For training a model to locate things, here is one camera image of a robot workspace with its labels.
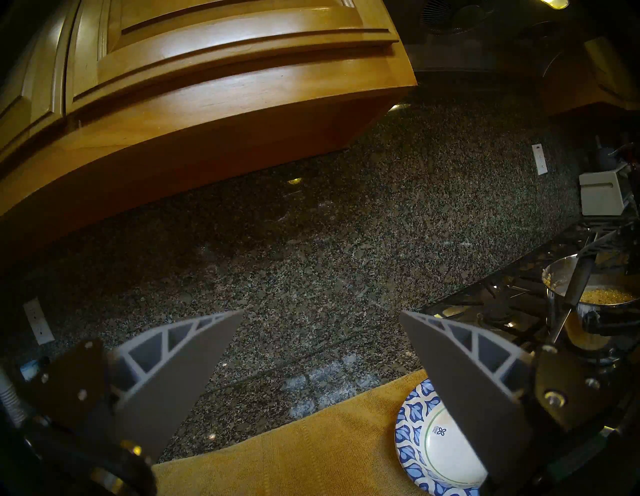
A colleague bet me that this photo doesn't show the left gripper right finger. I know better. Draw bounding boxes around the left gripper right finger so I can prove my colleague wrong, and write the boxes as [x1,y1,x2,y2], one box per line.
[398,310,533,493]

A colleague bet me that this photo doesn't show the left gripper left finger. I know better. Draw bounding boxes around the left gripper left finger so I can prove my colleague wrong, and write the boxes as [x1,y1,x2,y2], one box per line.
[107,310,245,461]

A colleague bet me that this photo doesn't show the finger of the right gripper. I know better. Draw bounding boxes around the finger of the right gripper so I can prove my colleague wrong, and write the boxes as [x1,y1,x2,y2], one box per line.
[575,222,638,262]

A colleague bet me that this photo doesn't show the metal spoon black handle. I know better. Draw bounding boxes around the metal spoon black handle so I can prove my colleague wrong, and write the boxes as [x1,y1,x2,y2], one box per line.
[549,252,597,347]

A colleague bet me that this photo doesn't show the cooked oatmeal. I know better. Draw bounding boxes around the cooked oatmeal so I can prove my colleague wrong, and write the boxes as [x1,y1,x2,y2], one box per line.
[580,287,637,306]

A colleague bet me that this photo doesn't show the blue white paper bowl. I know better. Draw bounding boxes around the blue white paper bowl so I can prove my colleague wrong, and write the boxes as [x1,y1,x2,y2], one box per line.
[395,379,488,496]

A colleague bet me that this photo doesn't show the white toaster oven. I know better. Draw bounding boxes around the white toaster oven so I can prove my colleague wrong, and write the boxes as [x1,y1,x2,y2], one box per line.
[579,169,627,217]

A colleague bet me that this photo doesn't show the dark kettle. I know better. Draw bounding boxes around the dark kettle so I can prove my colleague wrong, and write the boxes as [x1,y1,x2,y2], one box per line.
[594,136,627,172]

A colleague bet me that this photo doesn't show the steel gas cooktop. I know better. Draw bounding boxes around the steel gas cooktop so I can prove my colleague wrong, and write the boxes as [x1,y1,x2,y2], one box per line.
[420,220,640,381]

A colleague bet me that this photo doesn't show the stainless steel pot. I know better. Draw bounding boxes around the stainless steel pot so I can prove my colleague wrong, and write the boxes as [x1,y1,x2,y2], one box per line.
[542,254,640,352]

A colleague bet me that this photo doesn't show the yellow towel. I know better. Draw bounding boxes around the yellow towel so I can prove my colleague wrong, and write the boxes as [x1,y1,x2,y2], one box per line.
[150,369,436,496]

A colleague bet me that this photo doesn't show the wooden corner cabinet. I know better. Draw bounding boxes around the wooden corner cabinet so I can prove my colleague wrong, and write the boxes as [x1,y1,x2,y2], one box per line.
[545,35,640,118]

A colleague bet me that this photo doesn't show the steel range hood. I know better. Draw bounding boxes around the steel range hood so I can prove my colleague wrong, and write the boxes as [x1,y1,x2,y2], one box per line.
[385,0,601,76]

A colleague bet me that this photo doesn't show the wooden wall cabinets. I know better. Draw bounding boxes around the wooden wall cabinets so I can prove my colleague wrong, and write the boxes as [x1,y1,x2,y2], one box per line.
[0,0,418,271]

